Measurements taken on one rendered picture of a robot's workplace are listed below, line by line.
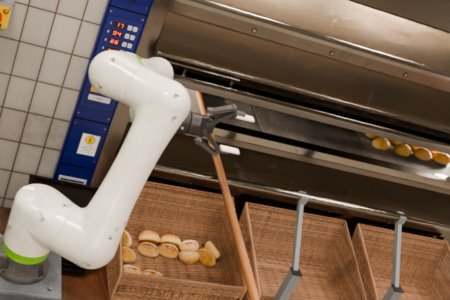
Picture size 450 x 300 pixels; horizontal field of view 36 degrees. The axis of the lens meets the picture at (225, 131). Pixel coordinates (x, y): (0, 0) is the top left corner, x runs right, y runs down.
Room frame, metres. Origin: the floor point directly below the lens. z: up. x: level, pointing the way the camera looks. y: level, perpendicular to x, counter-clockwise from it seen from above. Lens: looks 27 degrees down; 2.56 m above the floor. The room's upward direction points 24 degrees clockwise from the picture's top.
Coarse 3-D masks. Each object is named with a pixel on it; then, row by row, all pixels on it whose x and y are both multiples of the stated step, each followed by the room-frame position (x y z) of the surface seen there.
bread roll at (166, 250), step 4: (160, 244) 2.47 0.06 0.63; (164, 244) 2.47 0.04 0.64; (168, 244) 2.47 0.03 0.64; (172, 244) 2.48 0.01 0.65; (160, 248) 2.45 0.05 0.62; (164, 248) 2.45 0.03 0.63; (168, 248) 2.45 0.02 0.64; (172, 248) 2.46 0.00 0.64; (176, 248) 2.48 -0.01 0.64; (160, 252) 2.44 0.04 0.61; (164, 252) 2.44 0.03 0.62; (168, 252) 2.45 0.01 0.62; (172, 252) 2.45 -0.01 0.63; (176, 252) 2.47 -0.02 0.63; (164, 256) 2.45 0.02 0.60; (168, 256) 2.44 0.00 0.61; (172, 256) 2.45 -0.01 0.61; (176, 256) 2.47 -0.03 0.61
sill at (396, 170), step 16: (224, 128) 2.69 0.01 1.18; (240, 128) 2.75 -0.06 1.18; (256, 144) 2.74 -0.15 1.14; (272, 144) 2.77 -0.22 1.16; (288, 144) 2.80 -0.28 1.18; (304, 144) 2.86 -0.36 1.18; (336, 160) 2.89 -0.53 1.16; (352, 160) 2.92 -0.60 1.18; (368, 160) 2.99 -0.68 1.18; (400, 176) 3.03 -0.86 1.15; (416, 176) 3.06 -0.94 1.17; (432, 176) 3.12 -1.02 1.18; (448, 176) 3.20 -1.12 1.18
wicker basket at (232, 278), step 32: (160, 192) 2.57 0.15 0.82; (192, 192) 2.64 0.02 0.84; (160, 224) 2.56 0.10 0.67; (192, 224) 2.62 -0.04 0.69; (224, 224) 2.67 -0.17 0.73; (160, 256) 2.44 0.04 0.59; (224, 256) 2.55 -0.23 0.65; (128, 288) 2.10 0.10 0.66; (160, 288) 2.15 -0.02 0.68; (192, 288) 2.21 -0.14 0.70; (224, 288) 2.26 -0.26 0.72
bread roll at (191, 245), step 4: (184, 240) 2.56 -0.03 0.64; (188, 240) 2.56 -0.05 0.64; (192, 240) 2.57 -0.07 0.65; (184, 244) 2.54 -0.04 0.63; (188, 244) 2.54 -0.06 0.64; (192, 244) 2.55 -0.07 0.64; (196, 244) 2.57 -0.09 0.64; (180, 248) 2.53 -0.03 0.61; (184, 248) 2.53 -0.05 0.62; (188, 248) 2.53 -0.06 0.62; (192, 248) 2.54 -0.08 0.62; (196, 248) 2.56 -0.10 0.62
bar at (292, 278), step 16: (192, 176) 2.25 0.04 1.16; (208, 176) 2.28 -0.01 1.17; (272, 192) 2.38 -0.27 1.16; (288, 192) 2.41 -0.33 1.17; (304, 192) 2.47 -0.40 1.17; (352, 208) 2.52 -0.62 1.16; (368, 208) 2.56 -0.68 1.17; (400, 224) 2.61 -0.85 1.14; (400, 240) 2.57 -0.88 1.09; (288, 272) 2.26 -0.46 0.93; (288, 288) 2.23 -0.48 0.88; (400, 288) 2.44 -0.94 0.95
